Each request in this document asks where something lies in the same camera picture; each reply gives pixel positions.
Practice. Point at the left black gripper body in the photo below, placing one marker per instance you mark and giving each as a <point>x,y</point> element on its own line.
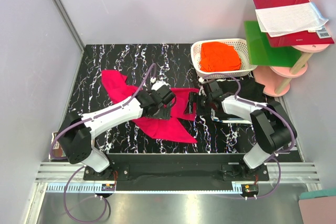
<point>159,107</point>

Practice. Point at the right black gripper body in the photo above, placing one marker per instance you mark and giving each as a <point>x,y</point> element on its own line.
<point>205,103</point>

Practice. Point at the magenta t shirt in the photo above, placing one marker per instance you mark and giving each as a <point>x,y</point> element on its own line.
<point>170,130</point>

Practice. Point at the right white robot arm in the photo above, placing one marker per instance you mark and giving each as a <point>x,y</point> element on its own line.
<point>274,131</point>

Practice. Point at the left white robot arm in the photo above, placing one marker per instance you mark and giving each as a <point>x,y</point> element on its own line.
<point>77,133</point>

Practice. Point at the white plastic basket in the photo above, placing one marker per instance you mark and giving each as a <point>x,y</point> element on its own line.
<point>239,45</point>

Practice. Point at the orange t shirt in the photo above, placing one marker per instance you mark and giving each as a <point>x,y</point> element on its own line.
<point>219,57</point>

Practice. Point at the folded black white t shirt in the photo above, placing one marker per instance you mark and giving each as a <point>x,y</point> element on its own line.
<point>250,90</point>

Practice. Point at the pink wooden shelf stand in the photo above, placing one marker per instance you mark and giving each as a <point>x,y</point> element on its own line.
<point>277,79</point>

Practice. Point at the green plastic sheet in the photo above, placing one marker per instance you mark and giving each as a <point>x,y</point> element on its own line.
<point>262,54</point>

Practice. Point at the white mesh cloth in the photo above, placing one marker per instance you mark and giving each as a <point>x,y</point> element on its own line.
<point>284,20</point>

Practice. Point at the dark red folder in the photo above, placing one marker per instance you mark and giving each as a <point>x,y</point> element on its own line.
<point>317,37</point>

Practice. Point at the teal board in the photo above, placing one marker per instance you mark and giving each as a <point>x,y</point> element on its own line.
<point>318,194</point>

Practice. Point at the pink board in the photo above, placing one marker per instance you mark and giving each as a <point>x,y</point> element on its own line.
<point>318,210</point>

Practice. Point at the white slotted cable duct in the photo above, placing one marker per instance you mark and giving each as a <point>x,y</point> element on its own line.
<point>151,187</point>

